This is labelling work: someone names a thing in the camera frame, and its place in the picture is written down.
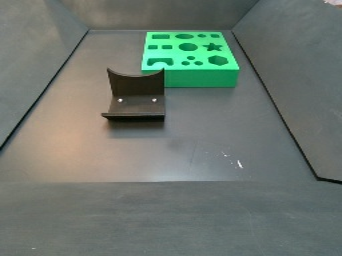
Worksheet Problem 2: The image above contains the black curved holder stand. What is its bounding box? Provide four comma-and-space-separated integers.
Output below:
102, 69, 166, 120

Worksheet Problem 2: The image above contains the green shape sorter block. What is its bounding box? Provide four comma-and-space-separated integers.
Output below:
141, 31, 240, 88

